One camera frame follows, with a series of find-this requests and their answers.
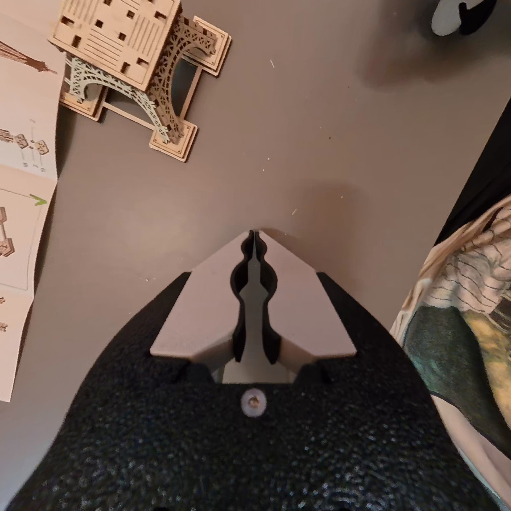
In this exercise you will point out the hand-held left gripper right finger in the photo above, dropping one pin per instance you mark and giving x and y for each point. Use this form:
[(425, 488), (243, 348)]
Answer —
[(311, 315)]

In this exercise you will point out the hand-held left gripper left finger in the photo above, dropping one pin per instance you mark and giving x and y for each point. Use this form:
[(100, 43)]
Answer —
[(199, 315)]

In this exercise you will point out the grey desk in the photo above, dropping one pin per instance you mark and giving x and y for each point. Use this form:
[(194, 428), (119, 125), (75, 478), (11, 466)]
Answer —
[(299, 139)]

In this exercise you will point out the person's printed t-shirt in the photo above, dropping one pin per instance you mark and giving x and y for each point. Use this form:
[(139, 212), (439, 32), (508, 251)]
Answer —
[(459, 327)]

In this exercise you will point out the instruction booklet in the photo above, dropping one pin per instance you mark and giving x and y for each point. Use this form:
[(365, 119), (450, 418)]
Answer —
[(24, 219)]

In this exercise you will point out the wooden tower base model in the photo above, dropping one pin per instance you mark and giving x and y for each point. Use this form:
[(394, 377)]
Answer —
[(119, 44)]

